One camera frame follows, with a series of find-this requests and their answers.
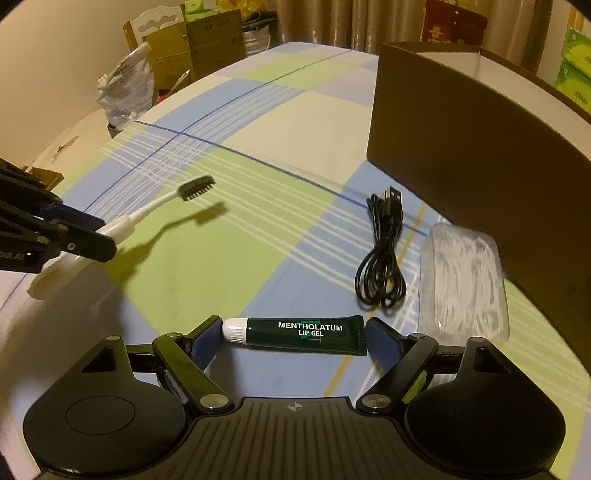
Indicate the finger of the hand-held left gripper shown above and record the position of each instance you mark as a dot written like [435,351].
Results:
[69,214]
[92,244]

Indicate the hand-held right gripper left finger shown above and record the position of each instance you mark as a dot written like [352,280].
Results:
[207,341]

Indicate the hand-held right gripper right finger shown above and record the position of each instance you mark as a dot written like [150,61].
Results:
[383,341]

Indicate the dark green lip gel tube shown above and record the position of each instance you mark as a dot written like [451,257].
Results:
[300,332]

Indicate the white toothbrush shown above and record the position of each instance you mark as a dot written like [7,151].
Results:
[196,187]

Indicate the brown cardboard box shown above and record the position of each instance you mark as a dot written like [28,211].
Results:
[461,138]

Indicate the small low cardboard box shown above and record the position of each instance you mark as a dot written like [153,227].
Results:
[46,177]

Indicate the clear floss pick box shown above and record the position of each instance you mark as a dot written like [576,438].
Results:
[466,281]

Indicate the white printed plastic bag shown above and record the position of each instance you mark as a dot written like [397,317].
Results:
[127,87]

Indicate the open flap cardboard box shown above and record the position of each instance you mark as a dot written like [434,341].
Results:
[168,55]

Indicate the white carved panel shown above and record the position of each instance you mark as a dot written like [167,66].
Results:
[154,23]

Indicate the plaid bed sheet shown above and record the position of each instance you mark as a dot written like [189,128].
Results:
[277,138]

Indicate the striped dark bag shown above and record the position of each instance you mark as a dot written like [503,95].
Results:
[258,39]

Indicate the beige curtain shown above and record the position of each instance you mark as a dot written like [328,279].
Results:
[323,21]

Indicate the red patterned bag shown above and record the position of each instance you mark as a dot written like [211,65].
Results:
[455,23]

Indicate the stack of green tissue packs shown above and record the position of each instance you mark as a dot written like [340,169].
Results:
[575,69]

